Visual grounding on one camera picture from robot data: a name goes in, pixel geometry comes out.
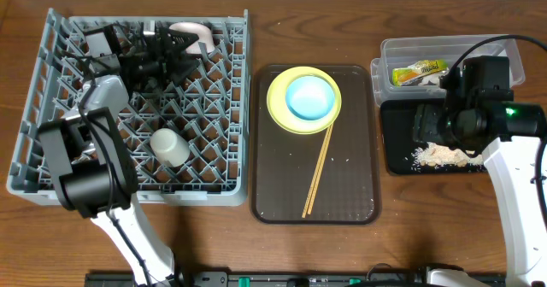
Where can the rice and peanut scraps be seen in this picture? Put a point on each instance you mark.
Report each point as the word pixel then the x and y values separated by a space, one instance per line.
pixel 434 155

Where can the wooden chopstick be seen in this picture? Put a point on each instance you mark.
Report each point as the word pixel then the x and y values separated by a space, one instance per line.
pixel 314 184
pixel 319 180

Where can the orange green snack wrapper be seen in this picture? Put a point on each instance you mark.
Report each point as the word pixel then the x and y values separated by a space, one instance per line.
pixel 411 75

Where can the grey plastic dishwasher rack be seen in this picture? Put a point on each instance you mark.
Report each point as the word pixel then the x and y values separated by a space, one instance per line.
pixel 209 110

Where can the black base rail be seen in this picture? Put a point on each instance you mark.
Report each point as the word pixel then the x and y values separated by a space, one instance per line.
pixel 223 279

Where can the black waste tray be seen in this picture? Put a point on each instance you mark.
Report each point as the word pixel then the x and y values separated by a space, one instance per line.
pixel 397 119

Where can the brown serving tray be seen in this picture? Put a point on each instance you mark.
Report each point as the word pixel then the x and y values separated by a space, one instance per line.
pixel 284 163

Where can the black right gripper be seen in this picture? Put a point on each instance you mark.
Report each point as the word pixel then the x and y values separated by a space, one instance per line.
pixel 427 122

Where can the pink bowl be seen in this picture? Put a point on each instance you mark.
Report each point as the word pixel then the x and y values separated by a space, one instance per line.
pixel 204 33

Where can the clear plastic bin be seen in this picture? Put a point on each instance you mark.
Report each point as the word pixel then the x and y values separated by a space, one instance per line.
pixel 402 52

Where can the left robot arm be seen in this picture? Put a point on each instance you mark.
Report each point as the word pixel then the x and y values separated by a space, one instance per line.
pixel 89 163

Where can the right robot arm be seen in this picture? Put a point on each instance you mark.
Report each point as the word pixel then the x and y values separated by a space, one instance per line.
pixel 514 159

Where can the white wrapper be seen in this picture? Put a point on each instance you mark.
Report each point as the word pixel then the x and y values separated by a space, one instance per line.
pixel 431 79

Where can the yellow round plate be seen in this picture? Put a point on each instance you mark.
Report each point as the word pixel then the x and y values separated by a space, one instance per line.
pixel 284 117

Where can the light blue bowl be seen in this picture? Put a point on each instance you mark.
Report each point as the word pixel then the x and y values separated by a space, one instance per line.
pixel 309 98

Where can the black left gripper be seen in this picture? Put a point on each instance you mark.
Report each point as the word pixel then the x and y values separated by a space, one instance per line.
pixel 160 54

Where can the translucent white cup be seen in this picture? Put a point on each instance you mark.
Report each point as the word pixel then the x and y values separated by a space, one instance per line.
pixel 169 147

